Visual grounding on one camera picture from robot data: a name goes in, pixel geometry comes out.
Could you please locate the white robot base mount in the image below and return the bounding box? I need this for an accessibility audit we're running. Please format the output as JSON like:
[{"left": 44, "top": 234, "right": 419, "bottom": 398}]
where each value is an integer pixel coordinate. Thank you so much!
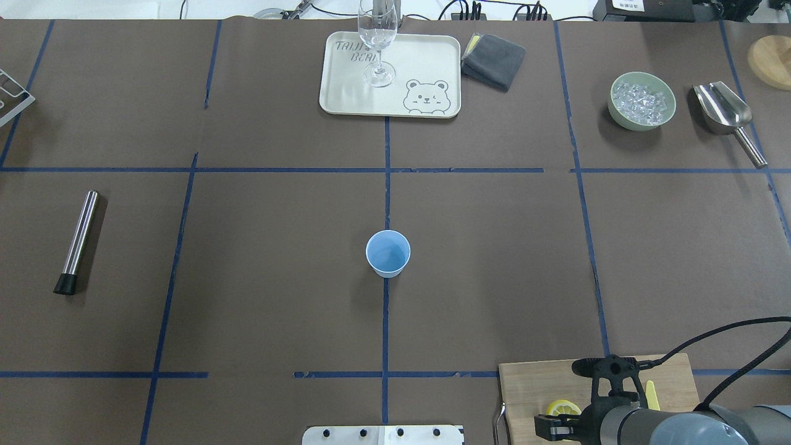
[{"left": 302, "top": 424, "right": 465, "bottom": 444}]

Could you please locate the bamboo cutting board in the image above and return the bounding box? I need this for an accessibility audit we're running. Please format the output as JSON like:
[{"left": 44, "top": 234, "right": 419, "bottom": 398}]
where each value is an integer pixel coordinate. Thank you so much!
[{"left": 495, "top": 353, "right": 700, "bottom": 444}]

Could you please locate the grey folded cloth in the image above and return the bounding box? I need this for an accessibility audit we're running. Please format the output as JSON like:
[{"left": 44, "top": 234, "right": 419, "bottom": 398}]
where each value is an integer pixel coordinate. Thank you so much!
[{"left": 460, "top": 33, "right": 527, "bottom": 92}]

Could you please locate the white wire dish rack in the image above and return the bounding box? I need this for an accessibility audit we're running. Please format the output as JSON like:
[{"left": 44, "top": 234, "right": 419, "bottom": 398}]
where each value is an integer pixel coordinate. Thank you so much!
[{"left": 0, "top": 69, "right": 36, "bottom": 127}]

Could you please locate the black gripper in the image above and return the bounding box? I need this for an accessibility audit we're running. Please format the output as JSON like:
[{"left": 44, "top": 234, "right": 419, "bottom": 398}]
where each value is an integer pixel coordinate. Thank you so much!
[{"left": 534, "top": 402, "right": 638, "bottom": 444}]

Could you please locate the blue paper cup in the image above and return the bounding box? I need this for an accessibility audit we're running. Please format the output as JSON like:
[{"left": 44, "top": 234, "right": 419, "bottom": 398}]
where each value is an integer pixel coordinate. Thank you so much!
[{"left": 365, "top": 230, "right": 412, "bottom": 279}]

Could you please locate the clear wine glass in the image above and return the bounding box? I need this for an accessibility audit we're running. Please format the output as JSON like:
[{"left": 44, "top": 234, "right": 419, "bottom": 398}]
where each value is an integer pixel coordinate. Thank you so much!
[{"left": 358, "top": 1, "right": 399, "bottom": 88}]

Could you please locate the cream bear tray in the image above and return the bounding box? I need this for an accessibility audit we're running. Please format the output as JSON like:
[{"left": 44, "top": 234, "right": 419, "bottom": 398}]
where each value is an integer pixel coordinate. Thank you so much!
[{"left": 318, "top": 32, "right": 462, "bottom": 119}]

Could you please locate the wooden mug tree stand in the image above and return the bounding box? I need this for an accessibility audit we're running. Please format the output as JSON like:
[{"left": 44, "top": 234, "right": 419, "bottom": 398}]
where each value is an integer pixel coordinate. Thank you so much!
[{"left": 748, "top": 35, "right": 790, "bottom": 91}]

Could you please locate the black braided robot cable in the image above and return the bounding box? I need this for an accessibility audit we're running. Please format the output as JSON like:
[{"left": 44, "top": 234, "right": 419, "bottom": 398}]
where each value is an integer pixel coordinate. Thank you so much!
[{"left": 635, "top": 316, "right": 791, "bottom": 411}]

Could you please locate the lemon slice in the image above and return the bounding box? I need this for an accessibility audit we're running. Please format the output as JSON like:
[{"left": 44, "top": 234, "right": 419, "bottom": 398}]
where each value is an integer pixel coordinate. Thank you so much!
[{"left": 544, "top": 399, "right": 582, "bottom": 416}]

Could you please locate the green bowl of ice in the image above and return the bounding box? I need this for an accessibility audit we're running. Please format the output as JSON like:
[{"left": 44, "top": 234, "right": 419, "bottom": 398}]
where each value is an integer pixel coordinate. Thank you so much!
[{"left": 607, "top": 72, "right": 676, "bottom": 132}]

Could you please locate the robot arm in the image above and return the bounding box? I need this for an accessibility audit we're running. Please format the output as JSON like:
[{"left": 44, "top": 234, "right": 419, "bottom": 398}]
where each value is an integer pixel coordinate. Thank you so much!
[{"left": 534, "top": 405, "right": 790, "bottom": 444}]

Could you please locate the steel muddler black tip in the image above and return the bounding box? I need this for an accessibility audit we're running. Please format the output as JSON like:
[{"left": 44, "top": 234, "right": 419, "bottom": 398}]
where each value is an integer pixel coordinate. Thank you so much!
[{"left": 53, "top": 190, "right": 100, "bottom": 296}]

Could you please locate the yellow plastic knife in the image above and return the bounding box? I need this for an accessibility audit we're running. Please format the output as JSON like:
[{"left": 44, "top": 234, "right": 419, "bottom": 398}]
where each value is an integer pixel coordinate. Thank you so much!
[{"left": 645, "top": 379, "right": 661, "bottom": 411}]

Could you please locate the steel ice scoop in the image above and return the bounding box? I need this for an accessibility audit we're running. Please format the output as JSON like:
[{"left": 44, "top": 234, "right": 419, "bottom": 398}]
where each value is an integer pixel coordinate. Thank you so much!
[{"left": 692, "top": 81, "right": 768, "bottom": 169}]

